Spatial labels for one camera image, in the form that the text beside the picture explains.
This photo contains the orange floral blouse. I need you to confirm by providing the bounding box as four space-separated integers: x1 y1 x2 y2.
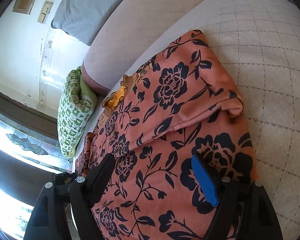
76 30 256 239

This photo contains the stained glass door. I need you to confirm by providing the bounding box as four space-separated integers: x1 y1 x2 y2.
0 87 73 240

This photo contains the green patterned pillow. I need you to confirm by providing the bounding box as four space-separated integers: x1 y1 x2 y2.
57 67 98 158

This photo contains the quilted pink bedspread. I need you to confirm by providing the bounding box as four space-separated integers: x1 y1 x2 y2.
72 0 300 240

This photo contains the grey pillow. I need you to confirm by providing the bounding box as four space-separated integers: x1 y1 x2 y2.
51 0 123 46

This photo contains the pink quilted bolster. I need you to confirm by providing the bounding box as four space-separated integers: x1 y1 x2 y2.
82 0 204 96

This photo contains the beige wall switch plate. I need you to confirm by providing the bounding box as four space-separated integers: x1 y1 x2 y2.
37 1 53 23

